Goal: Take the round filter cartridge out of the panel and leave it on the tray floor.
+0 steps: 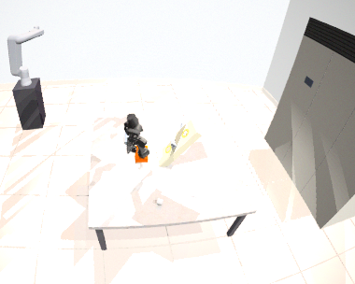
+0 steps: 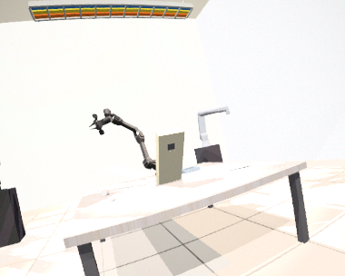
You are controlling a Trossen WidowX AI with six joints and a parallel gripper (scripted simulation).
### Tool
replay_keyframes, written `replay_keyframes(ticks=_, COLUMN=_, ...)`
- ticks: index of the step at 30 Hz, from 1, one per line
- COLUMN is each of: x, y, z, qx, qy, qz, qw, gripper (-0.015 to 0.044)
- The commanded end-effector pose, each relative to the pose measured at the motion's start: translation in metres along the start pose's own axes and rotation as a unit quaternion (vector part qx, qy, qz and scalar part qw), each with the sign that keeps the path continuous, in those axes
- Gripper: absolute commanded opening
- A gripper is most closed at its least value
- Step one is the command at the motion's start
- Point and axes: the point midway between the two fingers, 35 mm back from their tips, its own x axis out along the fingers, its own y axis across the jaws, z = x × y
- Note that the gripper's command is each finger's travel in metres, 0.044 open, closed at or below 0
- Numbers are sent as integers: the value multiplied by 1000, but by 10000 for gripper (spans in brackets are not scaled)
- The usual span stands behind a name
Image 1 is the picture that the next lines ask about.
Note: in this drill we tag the cream service panel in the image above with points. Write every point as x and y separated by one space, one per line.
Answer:
166 154

